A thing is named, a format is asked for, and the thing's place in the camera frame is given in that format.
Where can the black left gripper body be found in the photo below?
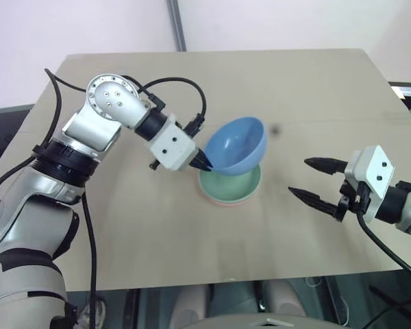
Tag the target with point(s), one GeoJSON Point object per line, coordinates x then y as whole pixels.
{"type": "Point", "coordinates": [194, 126]}

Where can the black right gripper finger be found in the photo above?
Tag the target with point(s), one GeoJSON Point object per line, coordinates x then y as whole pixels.
{"type": "Point", "coordinates": [315, 200]}
{"type": "Point", "coordinates": [325, 164]}

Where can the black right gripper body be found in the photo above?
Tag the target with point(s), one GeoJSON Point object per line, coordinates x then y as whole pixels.
{"type": "Point", "coordinates": [354, 198]}

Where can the blue bowl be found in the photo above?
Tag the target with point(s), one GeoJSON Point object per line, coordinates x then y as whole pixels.
{"type": "Point", "coordinates": [241, 144]}

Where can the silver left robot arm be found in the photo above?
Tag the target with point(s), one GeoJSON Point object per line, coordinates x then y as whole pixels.
{"type": "Point", "coordinates": [99, 113]}

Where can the green bowl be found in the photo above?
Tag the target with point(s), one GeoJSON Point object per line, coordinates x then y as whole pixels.
{"type": "Point", "coordinates": [226, 186]}

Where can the pink bowl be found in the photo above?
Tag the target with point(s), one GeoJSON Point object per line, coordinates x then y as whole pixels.
{"type": "Point", "coordinates": [231, 203]}

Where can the beige rounded shape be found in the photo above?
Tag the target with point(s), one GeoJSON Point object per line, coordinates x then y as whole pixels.
{"type": "Point", "coordinates": [287, 298]}
{"type": "Point", "coordinates": [188, 306]}

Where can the grey metal pole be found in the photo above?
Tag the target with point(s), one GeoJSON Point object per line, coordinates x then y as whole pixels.
{"type": "Point", "coordinates": [176, 24]}

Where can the dark furniture edge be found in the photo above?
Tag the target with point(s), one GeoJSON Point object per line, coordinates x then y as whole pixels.
{"type": "Point", "coordinates": [407, 89]}

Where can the grey shoe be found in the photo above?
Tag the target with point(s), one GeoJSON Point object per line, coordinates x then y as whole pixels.
{"type": "Point", "coordinates": [89, 313]}

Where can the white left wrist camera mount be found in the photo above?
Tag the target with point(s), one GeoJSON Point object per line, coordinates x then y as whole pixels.
{"type": "Point", "coordinates": [171, 144]}

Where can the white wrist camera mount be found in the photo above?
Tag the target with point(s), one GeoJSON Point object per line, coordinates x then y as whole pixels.
{"type": "Point", "coordinates": [171, 144]}
{"type": "Point", "coordinates": [373, 171]}

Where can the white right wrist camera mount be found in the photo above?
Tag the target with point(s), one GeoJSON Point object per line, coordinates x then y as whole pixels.
{"type": "Point", "coordinates": [373, 171]}

